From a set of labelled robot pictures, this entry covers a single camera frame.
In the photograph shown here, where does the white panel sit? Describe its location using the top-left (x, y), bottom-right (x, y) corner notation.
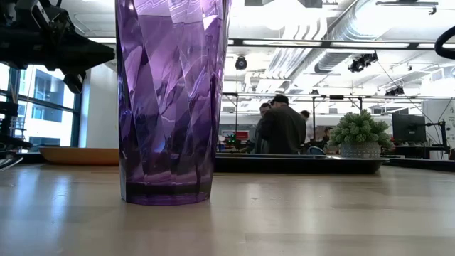
top-left (422, 99), bottom-right (455, 161)

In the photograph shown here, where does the orange round plate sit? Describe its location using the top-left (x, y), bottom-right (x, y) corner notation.
top-left (38, 146), bottom-right (121, 166)

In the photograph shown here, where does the person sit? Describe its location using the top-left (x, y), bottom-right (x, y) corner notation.
top-left (245, 102), bottom-right (273, 155)
top-left (321, 126), bottom-right (334, 145)
top-left (258, 93), bottom-right (308, 155)
top-left (299, 109), bottom-right (315, 144)

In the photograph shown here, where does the purple faceted plastic cup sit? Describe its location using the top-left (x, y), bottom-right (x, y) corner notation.
top-left (114, 0), bottom-right (232, 207)

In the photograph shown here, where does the black computer monitor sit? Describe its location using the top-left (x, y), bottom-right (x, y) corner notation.
top-left (392, 112), bottom-right (427, 144)

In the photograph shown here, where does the black ceiling track fixture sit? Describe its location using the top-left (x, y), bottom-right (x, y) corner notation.
top-left (375, 0), bottom-right (440, 16)

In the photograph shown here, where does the small black ceiling camera cluster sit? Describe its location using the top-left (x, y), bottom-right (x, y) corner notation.
top-left (384, 85), bottom-right (406, 97)

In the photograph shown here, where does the grey curved object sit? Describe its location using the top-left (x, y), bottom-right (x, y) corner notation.
top-left (0, 156), bottom-right (24, 172)

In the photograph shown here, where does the black background rig frame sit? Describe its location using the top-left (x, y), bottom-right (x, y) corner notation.
top-left (220, 92), bottom-right (455, 143)

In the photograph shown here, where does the dark background desk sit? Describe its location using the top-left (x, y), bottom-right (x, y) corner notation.
top-left (382, 144), bottom-right (452, 160)

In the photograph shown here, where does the black rack structure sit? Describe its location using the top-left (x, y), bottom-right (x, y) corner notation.
top-left (0, 100), bottom-right (33, 159)

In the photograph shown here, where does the black rectangular tray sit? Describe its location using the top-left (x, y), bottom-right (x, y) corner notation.
top-left (214, 152), bottom-right (390, 176)

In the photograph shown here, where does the black hanging camera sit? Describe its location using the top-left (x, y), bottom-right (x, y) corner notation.
top-left (234, 55), bottom-right (249, 71)

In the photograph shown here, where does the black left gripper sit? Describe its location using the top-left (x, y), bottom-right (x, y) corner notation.
top-left (0, 0), bottom-right (116, 73)

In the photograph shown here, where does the red sign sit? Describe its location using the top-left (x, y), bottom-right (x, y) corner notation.
top-left (220, 129), bottom-right (250, 141)

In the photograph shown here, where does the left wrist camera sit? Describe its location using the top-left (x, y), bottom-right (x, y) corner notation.
top-left (63, 70), bottom-right (87, 95)

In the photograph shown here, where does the green potted succulent plant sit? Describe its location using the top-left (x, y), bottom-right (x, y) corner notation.
top-left (327, 109), bottom-right (395, 159)

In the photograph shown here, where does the black overhead beam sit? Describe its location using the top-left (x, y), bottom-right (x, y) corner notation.
top-left (227, 37), bottom-right (455, 50)

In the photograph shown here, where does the large window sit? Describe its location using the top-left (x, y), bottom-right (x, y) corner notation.
top-left (0, 63), bottom-right (83, 150)

